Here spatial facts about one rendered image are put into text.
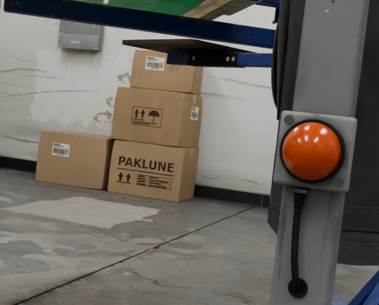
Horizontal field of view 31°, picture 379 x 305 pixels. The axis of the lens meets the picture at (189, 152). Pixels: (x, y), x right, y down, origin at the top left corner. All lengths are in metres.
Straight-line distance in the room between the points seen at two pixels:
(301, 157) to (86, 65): 5.67
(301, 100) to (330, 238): 0.10
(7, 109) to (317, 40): 6.02
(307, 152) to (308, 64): 0.07
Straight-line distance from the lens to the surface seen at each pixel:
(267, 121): 5.50
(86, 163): 5.50
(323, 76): 0.47
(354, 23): 0.47
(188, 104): 5.25
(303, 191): 0.46
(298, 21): 0.77
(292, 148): 0.43
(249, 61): 2.55
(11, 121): 6.42
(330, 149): 0.43
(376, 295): 1.98
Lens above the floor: 0.66
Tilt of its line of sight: 3 degrees down
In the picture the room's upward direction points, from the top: 6 degrees clockwise
